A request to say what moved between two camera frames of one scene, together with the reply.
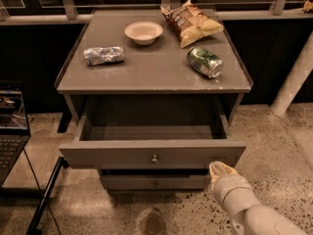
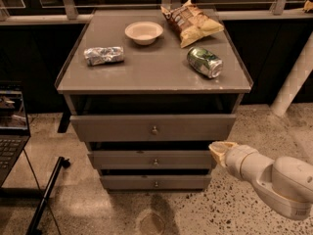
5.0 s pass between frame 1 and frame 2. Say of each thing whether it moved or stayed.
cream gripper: moved
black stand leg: stayed
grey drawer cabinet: stayed
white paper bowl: stayed
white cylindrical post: stayed
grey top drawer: moved
